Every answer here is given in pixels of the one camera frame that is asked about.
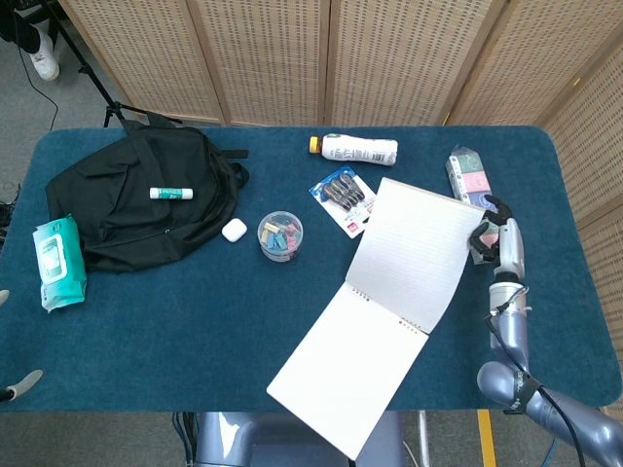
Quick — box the multipack of pocket tissues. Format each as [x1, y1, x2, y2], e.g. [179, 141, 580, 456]
[445, 144, 501, 247]

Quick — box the thin black floor cable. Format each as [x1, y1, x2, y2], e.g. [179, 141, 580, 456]
[12, 14, 60, 131]

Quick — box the blue cable bundle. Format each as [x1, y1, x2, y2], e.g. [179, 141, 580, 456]
[172, 412, 200, 467]

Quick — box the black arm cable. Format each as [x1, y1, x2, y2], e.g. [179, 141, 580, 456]
[483, 286, 588, 467]

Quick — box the spiral notebook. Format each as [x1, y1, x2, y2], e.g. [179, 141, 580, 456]
[266, 176, 487, 461]

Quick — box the white sneaker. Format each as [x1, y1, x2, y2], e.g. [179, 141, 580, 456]
[28, 23, 61, 82]

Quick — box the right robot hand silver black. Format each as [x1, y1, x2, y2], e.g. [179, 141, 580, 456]
[467, 194, 527, 283]

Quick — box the clear jar of binder clips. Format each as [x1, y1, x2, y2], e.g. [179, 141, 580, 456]
[257, 210, 304, 264]

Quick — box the blue-grey robot torso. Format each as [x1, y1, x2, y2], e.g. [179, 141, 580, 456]
[194, 411, 405, 467]

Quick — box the blister card of pens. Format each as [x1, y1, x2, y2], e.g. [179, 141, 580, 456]
[309, 166, 380, 239]

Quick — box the black tripod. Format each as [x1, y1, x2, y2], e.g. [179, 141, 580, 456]
[41, 0, 184, 130]

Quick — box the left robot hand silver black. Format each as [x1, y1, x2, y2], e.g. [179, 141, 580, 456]
[0, 287, 45, 404]

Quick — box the white green glue stick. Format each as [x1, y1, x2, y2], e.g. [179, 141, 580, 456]
[149, 186, 195, 201]

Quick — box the white earbuds case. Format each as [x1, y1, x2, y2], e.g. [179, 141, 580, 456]
[221, 218, 248, 242]

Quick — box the black trouser leg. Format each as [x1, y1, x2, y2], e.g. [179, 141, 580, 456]
[0, 0, 43, 53]

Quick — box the white bottle yellow cap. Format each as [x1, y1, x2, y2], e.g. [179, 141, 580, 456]
[309, 133, 399, 168]

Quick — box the wicker folding screen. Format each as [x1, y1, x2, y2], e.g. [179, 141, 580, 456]
[57, 0, 623, 437]

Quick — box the metal table leg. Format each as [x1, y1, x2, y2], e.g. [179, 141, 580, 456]
[417, 411, 432, 467]

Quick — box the black backpack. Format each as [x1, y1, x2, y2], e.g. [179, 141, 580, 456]
[46, 112, 250, 273]

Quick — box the green wet wipes pack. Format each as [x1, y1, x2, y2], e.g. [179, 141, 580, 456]
[32, 213, 88, 312]

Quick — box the blue table cover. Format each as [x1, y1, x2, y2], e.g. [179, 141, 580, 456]
[0, 125, 623, 413]

